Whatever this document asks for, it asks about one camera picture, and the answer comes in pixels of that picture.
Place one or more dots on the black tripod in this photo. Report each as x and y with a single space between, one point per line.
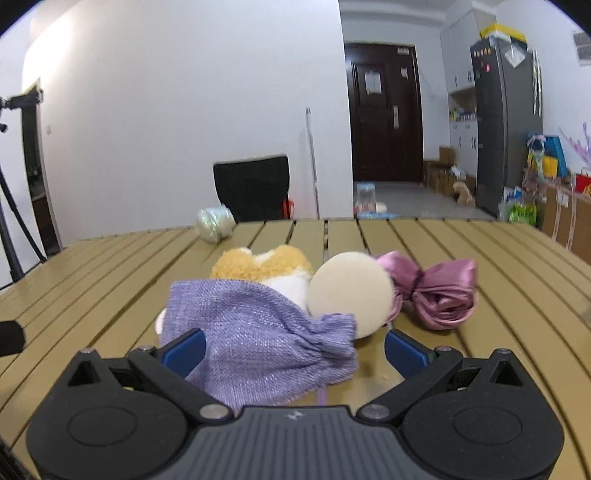
14 221

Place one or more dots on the purple paper decoration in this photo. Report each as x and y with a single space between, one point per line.
579 145

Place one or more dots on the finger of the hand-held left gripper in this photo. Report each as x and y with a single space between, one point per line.
10 338

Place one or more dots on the blue gift bag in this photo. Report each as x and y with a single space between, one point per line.
556 157

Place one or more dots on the stack of cardboard boxes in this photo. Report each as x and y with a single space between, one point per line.
443 173

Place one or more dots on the black folding chair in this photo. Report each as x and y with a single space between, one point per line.
251 189

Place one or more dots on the white cabinet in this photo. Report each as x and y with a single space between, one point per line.
459 69

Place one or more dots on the cardboard box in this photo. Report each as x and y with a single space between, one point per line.
568 217

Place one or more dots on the yellow gift bag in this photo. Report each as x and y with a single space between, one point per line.
545 167

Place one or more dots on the clear plastic container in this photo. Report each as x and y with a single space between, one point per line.
365 198

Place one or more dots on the green snack packets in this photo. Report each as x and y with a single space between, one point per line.
522 212

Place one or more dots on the white pole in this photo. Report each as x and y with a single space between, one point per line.
313 166

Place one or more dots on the pink satin scrunchie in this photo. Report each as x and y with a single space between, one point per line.
438 295

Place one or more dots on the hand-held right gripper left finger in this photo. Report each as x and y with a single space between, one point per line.
184 350

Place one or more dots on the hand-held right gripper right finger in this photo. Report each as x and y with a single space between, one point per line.
404 353

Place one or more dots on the yellow and white plush toy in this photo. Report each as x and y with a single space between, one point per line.
277 265

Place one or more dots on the tan folding table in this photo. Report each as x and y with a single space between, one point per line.
115 277

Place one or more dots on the tan plush toy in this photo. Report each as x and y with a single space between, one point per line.
463 193

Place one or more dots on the red gift box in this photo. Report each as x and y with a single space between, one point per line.
583 184

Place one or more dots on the clear plastic ball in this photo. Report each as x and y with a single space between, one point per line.
214 224

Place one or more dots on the round beige puff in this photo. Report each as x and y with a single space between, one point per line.
351 290

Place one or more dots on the dark brown door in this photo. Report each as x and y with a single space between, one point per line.
383 115

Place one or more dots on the grey refrigerator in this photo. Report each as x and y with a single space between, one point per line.
503 129

